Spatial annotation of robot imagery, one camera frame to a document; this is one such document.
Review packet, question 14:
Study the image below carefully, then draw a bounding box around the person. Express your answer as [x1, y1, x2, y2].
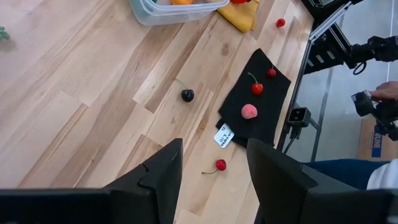
[304, 158, 398, 191]

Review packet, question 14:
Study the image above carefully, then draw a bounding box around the small black table camera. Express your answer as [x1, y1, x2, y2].
[287, 106, 312, 128]

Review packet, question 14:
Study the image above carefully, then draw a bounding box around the yellow cloth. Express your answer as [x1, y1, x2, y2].
[216, 0, 261, 34]

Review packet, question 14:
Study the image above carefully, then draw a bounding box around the black folded cloth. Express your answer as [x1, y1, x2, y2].
[215, 48, 292, 149]

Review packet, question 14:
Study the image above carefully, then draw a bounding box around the black leader arm handle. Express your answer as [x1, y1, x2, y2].
[351, 90, 398, 141]

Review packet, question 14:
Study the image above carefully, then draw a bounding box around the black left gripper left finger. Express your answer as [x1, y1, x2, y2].
[0, 138, 183, 224]

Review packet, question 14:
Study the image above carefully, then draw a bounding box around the pink toy peach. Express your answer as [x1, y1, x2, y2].
[241, 103, 259, 120]

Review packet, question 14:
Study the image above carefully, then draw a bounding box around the brown cardboard box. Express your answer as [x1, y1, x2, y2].
[356, 117, 398, 162]

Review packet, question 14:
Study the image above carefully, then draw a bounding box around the person's hand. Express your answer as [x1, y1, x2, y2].
[369, 81, 398, 102]

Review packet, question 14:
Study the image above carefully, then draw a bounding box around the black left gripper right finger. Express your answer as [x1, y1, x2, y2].
[247, 139, 398, 224]

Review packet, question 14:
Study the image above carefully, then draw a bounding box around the clear plastic tupperware container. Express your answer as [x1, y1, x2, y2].
[129, 0, 231, 27]

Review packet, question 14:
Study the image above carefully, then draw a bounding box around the black slotted plate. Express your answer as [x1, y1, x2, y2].
[303, 23, 354, 75]

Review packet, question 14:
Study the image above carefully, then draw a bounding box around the white cloth tag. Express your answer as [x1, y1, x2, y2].
[213, 123, 235, 149]

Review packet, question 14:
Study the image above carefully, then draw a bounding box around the dark black cherry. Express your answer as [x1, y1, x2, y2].
[174, 77, 195, 103]

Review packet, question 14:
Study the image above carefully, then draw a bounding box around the black camera cable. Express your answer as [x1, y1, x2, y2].
[283, 126, 300, 153]

